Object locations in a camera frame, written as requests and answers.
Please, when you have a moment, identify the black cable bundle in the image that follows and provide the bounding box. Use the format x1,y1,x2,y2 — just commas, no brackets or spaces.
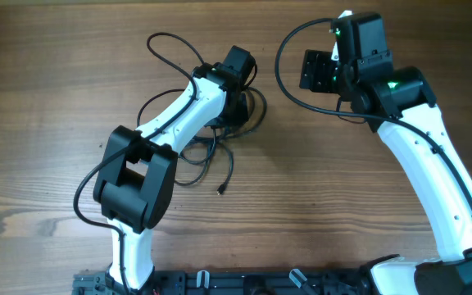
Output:
136,85,268,196

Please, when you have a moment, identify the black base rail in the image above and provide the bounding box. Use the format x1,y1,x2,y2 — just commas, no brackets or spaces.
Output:
71,268,368,295

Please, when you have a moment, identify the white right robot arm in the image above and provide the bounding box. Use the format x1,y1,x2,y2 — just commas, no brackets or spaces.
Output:
300,11,472,294

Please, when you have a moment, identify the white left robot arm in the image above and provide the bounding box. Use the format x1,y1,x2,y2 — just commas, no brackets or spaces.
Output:
93,46,256,294

